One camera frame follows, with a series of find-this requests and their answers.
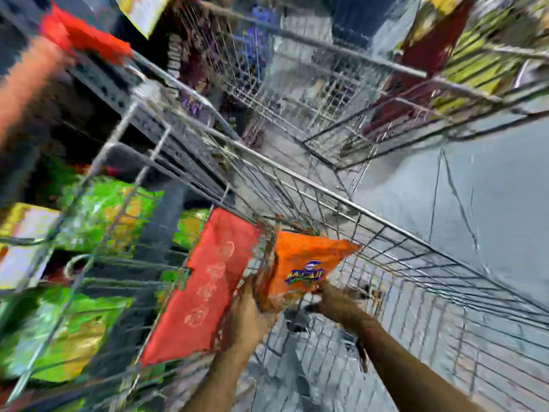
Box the person's left hand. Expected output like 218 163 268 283
222 275 280 344

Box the person's right hand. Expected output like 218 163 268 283
306 280 375 336

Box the orange snack packet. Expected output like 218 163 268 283
257 231 363 313

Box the person's right forearm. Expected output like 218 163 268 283
355 317 483 412

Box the person's left forearm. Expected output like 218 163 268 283
180 336 263 412

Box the red cart seat flap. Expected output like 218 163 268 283
139 207 263 368

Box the yellow white packet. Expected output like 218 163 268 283
0 203 61 290
113 0 173 40

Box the blue packet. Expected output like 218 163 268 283
233 6 276 78

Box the dark red snack packet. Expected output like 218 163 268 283
364 0 474 134

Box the yellow green snack packet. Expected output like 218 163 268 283
432 21 533 113

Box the wire shopping cart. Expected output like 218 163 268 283
0 51 549 412
172 0 549 170

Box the red cart handle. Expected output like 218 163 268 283
41 4 134 66

